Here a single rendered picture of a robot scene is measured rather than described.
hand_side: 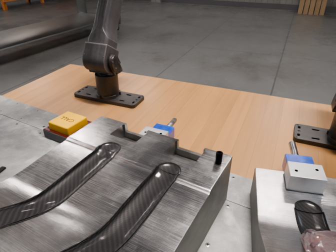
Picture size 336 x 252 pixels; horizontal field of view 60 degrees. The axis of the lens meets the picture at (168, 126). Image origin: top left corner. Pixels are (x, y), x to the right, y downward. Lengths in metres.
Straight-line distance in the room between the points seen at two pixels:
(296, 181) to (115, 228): 0.26
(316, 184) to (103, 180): 0.30
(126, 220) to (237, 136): 0.38
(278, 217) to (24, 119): 0.63
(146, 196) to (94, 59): 0.46
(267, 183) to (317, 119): 0.38
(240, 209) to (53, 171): 0.30
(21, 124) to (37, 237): 0.48
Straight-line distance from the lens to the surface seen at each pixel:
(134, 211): 0.38
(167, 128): 0.61
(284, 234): 0.40
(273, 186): 0.47
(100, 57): 0.77
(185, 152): 0.48
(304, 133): 0.73
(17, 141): 0.72
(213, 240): 0.46
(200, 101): 0.83
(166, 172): 0.42
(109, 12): 0.80
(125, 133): 0.54
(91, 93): 0.88
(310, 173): 0.48
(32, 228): 0.36
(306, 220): 0.45
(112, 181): 0.42
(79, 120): 0.68
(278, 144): 0.68
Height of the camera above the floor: 1.16
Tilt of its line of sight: 31 degrees down
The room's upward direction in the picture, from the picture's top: straight up
